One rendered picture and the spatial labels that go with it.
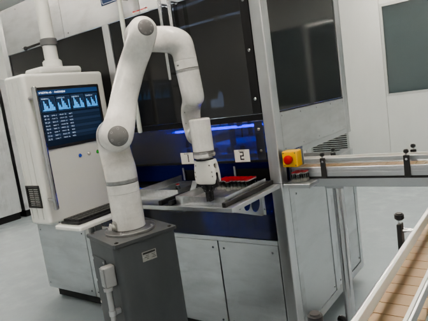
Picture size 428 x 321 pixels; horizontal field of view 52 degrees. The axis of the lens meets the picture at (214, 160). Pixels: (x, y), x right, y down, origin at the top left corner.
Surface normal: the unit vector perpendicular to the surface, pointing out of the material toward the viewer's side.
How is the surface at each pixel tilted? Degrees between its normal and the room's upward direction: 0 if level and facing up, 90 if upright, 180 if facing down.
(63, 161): 90
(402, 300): 0
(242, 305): 90
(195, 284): 90
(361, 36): 90
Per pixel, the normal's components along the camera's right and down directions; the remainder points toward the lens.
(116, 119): 0.23, -0.40
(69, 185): 0.81, -0.04
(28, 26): -0.58, 0.19
